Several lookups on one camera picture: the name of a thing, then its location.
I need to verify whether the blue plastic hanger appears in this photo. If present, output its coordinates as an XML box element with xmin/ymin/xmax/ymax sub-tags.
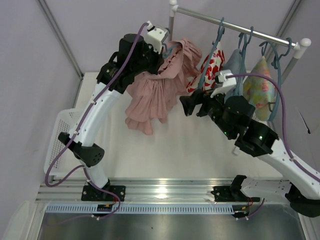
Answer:
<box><xmin>161</xmin><ymin>26</ymin><xmax>182</xmax><ymax>60</ymax></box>

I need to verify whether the pink pleated skirt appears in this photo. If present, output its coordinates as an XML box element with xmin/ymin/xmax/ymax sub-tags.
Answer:
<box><xmin>125</xmin><ymin>38</ymin><xmax>202</xmax><ymax>135</ymax></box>

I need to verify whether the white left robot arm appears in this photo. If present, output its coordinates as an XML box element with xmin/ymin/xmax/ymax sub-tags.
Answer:
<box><xmin>58</xmin><ymin>27</ymin><xmax>168</xmax><ymax>196</ymax></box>

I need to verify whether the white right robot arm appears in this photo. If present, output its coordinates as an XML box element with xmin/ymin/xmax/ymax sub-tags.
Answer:
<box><xmin>179</xmin><ymin>90</ymin><xmax>320</xmax><ymax>218</ymax></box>

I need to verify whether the blue hanger with floral cloth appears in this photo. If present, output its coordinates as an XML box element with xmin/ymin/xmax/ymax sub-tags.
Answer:
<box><xmin>197</xmin><ymin>17</ymin><xmax>225</xmax><ymax>90</ymax></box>

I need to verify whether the red floral white cloth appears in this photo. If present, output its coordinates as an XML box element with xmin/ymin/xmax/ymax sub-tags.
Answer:
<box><xmin>186</xmin><ymin>42</ymin><xmax>225</xmax><ymax>94</ymax></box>

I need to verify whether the light blue towel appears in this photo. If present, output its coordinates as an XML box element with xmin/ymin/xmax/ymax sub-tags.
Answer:
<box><xmin>222</xmin><ymin>48</ymin><xmax>246</xmax><ymax>101</ymax></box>

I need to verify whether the yellow floral cloth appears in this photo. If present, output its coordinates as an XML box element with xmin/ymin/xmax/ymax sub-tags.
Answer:
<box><xmin>242</xmin><ymin>56</ymin><xmax>278</xmax><ymax>122</ymax></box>

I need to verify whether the white plastic basket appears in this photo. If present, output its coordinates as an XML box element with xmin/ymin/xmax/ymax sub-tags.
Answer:
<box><xmin>43</xmin><ymin>108</ymin><xmax>87</xmax><ymax>176</ymax></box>

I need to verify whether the white metal clothes rack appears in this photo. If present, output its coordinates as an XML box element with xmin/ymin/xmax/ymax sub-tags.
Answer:
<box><xmin>168</xmin><ymin>0</ymin><xmax>311</xmax><ymax>83</ymax></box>

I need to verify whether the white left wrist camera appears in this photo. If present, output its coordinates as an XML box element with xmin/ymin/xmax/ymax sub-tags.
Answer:
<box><xmin>144</xmin><ymin>21</ymin><xmax>169</xmax><ymax>54</ymax></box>

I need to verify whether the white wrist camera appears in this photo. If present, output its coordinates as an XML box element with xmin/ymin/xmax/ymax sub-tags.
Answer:
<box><xmin>210</xmin><ymin>69</ymin><xmax>237</xmax><ymax>98</ymax></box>
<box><xmin>144</xmin><ymin>21</ymin><xmax>169</xmax><ymax>54</ymax></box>

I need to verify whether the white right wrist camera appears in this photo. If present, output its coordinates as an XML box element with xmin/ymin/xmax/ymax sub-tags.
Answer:
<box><xmin>210</xmin><ymin>69</ymin><xmax>237</xmax><ymax>98</ymax></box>

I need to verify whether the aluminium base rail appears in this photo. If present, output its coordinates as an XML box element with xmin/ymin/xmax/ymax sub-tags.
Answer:
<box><xmin>35</xmin><ymin>178</ymin><xmax>233</xmax><ymax>204</ymax></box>

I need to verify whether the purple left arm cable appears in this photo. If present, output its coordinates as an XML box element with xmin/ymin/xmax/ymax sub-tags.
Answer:
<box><xmin>44</xmin><ymin>21</ymin><xmax>152</xmax><ymax>188</ymax></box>

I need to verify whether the white slotted cable duct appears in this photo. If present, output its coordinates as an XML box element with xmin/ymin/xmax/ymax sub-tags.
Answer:
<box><xmin>45</xmin><ymin>203</ymin><xmax>235</xmax><ymax>215</ymax></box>

